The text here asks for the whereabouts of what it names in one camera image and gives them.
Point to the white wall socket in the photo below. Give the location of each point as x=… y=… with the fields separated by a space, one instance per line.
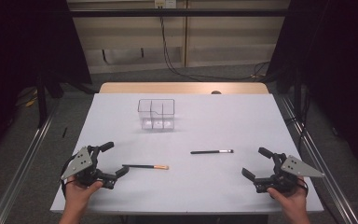
x=165 y=3

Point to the aluminium floor rail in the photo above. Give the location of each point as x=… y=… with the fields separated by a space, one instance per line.
x=323 y=168
x=21 y=174

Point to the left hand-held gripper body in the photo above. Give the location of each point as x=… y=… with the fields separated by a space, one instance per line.
x=80 y=163

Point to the black metal stand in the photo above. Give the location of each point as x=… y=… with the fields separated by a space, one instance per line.
x=42 y=102

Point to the person's left hand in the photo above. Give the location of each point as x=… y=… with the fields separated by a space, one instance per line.
x=76 y=196

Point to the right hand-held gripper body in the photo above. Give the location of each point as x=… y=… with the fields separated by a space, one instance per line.
x=295 y=168

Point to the orange-tipped makeup brush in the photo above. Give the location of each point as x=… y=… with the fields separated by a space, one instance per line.
x=143 y=166

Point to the small black wall bracket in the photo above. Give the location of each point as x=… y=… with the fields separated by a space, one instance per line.
x=142 y=52
x=104 y=55

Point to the light wooden table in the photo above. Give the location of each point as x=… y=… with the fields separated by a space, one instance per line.
x=183 y=88

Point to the black horizontal metal bar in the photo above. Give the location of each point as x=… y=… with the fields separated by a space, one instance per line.
x=180 y=12

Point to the clear plastic organizer box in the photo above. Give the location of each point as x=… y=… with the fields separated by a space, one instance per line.
x=157 y=123

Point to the dark round table grommet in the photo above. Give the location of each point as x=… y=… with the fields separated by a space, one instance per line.
x=216 y=92

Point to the yellow floor object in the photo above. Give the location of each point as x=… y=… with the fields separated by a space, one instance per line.
x=31 y=102

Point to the small black floor object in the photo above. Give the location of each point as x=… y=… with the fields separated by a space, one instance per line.
x=64 y=132

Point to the black curtain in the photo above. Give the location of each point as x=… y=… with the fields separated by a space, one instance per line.
x=338 y=62
x=28 y=46

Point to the person's right hand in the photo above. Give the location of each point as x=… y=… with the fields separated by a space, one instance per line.
x=293 y=202

